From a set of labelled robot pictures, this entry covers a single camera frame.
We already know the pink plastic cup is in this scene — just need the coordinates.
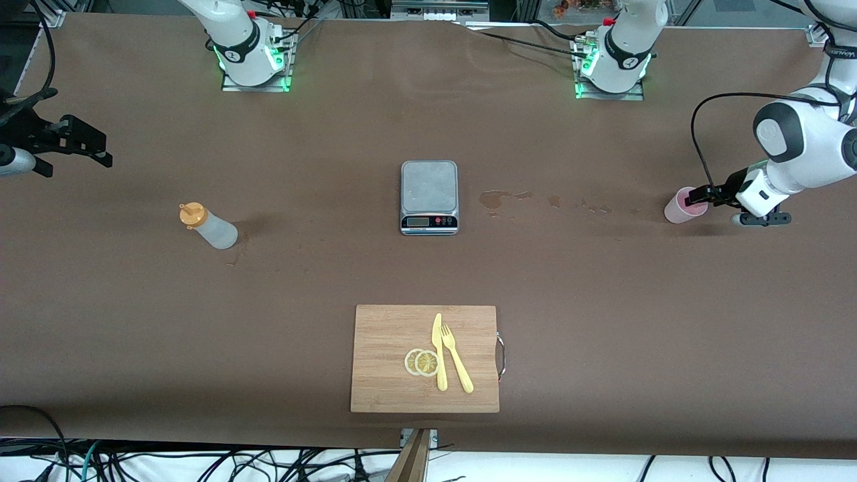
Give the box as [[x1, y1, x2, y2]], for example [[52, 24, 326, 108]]
[[664, 187, 709, 224]]

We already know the clear squeeze bottle orange cap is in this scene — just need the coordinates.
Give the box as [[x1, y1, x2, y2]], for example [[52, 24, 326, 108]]
[[179, 202, 239, 250]]

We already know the silver digital kitchen scale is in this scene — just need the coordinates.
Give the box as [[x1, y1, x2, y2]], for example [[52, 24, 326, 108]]
[[400, 160, 460, 236]]

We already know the yellow plastic fork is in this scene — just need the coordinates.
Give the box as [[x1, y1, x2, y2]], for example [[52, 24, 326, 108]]
[[441, 324, 475, 394]]

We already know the yellow plastic knife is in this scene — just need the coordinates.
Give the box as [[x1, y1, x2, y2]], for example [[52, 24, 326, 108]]
[[432, 313, 448, 392]]

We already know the white power strip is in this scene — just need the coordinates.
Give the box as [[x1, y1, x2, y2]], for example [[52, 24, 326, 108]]
[[392, 0, 489, 22]]

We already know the wooden cutting board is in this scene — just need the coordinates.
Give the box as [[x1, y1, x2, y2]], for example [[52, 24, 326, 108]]
[[350, 305, 501, 414]]

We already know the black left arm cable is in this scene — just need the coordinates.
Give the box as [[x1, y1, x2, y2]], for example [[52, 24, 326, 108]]
[[690, 0, 846, 193]]

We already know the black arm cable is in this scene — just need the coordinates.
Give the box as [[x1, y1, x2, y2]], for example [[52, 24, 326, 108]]
[[690, 0, 846, 193], [27, 0, 58, 98]]

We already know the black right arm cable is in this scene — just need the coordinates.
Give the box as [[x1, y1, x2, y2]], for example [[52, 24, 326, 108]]
[[27, 0, 58, 98]]

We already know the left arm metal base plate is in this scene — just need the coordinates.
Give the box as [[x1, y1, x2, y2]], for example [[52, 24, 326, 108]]
[[574, 33, 645, 101]]

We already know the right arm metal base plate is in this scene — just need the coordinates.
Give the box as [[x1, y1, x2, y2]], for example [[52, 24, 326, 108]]
[[221, 30, 297, 92]]

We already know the black looped floor cable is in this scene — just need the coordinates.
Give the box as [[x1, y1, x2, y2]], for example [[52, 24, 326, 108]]
[[0, 404, 71, 482]]

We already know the black base cable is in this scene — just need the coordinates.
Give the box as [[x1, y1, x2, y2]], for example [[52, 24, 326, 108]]
[[462, 24, 591, 60]]

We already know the wooden post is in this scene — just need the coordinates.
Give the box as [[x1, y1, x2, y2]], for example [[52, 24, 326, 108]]
[[385, 428, 433, 482]]

